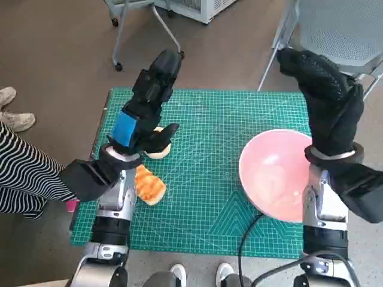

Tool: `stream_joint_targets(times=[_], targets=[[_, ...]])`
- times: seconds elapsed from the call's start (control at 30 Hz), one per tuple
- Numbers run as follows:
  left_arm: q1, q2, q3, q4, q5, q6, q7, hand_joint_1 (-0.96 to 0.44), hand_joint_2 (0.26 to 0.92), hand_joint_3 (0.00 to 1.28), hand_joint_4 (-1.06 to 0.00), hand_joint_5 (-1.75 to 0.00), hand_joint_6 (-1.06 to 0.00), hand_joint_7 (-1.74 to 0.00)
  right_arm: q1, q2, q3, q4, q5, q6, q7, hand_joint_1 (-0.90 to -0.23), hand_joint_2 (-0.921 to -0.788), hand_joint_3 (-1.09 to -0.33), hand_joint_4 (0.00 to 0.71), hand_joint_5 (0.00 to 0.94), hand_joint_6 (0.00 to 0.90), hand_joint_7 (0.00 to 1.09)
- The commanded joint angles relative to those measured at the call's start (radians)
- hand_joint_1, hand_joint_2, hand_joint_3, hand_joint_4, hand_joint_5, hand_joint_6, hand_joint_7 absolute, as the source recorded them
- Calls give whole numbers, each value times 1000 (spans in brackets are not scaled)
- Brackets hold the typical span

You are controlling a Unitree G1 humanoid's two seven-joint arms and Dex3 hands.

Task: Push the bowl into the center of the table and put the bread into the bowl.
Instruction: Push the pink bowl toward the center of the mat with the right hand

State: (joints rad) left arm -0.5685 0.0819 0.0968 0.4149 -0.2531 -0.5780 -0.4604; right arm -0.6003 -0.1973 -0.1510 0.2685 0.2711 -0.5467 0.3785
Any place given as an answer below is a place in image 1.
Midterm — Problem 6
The round toy bread bun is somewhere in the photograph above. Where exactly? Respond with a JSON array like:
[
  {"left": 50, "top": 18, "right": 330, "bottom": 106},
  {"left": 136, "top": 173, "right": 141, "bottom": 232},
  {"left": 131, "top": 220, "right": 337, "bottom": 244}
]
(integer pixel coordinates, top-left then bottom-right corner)
[{"left": 146, "top": 126, "right": 173, "bottom": 160}]

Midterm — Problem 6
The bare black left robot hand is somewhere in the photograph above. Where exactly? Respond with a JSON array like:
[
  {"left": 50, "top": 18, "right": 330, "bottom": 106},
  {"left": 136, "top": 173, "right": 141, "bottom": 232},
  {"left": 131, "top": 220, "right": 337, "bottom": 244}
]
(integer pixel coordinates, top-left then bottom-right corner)
[{"left": 105, "top": 49, "right": 184, "bottom": 158}]

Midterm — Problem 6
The grey mesh chair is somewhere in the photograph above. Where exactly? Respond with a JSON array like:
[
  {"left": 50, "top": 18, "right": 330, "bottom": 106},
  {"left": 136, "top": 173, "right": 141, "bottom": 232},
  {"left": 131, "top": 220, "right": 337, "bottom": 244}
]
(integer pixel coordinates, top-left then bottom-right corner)
[{"left": 257, "top": 0, "right": 383, "bottom": 99}]

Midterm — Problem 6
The green cutting mat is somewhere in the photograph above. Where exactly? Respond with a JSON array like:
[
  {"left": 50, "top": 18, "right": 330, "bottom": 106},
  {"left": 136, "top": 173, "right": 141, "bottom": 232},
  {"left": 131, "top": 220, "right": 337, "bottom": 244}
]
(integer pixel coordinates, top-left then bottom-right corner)
[{"left": 70, "top": 86, "right": 314, "bottom": 259}]

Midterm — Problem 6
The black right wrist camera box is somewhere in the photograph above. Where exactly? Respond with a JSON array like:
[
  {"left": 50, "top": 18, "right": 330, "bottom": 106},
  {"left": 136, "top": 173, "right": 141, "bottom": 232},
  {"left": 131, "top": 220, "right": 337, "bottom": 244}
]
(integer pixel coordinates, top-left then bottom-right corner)
[{"left": 326, "top": 163, "right": 383, "bottom": 224}]

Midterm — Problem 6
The white cabinet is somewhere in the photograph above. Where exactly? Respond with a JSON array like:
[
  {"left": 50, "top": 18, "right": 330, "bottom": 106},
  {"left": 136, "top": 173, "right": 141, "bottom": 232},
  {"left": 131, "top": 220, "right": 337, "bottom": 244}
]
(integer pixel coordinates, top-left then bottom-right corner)
[{"left": 155, "top": 0, "right": 240, "bottom": 25}]

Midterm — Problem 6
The pink bowl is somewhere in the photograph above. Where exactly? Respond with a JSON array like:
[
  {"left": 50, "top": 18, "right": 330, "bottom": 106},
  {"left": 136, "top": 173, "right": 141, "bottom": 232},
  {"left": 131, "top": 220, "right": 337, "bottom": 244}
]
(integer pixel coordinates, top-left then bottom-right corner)
[{"left": 238, "top": 129, "right": 314, "bottom": 224}]

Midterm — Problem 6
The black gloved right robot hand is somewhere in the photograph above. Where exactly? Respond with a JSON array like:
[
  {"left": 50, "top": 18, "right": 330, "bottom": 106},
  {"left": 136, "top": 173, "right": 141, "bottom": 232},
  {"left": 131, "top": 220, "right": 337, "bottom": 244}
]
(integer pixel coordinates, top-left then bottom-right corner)
[{"left": 276, "top": 47, "right": 365, "bottom": 157}]

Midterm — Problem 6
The person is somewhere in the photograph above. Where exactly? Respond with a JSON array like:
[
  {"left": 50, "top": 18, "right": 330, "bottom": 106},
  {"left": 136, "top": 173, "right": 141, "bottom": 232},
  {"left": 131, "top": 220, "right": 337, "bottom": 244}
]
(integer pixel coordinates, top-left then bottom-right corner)
[{"left": 0, "top": 121, "right": 77, "bottom": 221}]

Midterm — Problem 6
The person's white shoe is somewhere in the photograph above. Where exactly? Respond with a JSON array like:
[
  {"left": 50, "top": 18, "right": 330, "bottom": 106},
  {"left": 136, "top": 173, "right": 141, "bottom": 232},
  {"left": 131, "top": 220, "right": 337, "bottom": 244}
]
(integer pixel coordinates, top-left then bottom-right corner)
[
  {"left": 0, "top": 112, "right": 36, "bottom": 132},
  {"left": 0, "top": 86, "right": 17, "bottom": 108}
]

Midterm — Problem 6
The grey metal frame with casters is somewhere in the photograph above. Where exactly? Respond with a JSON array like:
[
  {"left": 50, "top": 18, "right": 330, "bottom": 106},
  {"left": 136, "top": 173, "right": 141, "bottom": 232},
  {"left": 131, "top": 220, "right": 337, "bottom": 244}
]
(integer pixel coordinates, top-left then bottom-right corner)
[{"left": 104, "top": 0, "right": 185, "bottom": 72}]

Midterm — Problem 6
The beige box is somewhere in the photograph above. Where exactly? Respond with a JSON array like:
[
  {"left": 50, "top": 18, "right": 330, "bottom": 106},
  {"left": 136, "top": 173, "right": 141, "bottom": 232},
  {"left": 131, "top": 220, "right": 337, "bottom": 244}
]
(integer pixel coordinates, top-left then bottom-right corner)
[{"left": 0, "top": 277, "right": 70, "bottom": 287}]

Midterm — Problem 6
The long striped toy bread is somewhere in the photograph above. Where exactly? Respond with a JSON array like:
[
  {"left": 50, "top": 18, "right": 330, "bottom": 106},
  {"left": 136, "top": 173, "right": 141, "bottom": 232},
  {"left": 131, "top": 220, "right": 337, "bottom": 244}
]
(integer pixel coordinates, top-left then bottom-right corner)
[{"left": 134, "top": 166, "right": 168, "bottom": 206}]

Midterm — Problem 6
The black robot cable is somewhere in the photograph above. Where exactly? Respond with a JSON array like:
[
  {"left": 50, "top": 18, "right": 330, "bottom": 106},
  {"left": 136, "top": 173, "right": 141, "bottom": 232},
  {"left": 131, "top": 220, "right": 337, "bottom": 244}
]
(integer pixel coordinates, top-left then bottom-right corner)
[
  {"left": 238, "top": 213, "right": 266, "bottom": 287},
  {"left": 252, "top": 257, "right": 356, "bottom": 287}
]

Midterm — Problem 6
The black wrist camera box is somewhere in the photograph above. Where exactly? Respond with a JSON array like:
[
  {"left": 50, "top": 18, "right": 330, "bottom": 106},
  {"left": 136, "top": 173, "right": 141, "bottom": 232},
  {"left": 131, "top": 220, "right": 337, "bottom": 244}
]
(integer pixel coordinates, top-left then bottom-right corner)
[
  {"left": 59, "top": 160, "right": 120, "bottom": 203},
  {"left": 326, "top": 163, "right": 383, "bottom": 224}
]

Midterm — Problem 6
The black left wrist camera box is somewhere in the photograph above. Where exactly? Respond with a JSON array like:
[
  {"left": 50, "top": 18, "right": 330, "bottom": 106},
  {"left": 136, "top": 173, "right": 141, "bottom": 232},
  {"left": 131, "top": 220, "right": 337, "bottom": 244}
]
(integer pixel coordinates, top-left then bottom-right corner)
[{"left": 59, "top": 160, "right": 120, "bottom": 203}]

